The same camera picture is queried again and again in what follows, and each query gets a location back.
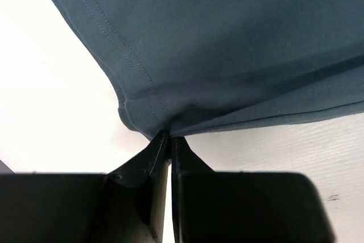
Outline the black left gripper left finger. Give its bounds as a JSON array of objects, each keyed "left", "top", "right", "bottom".
[{"left": 1, "top": 131, "right": 169, "bottom": 242}]

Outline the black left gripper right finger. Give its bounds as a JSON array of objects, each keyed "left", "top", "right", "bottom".
[{"left": 171, "top": 138, "right": 335, "bottom": 242}]

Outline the teal blue t-shirt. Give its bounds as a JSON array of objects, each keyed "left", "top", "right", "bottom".
[{"left": 52, "top": 0, "right": 363, "bottom": 138}]

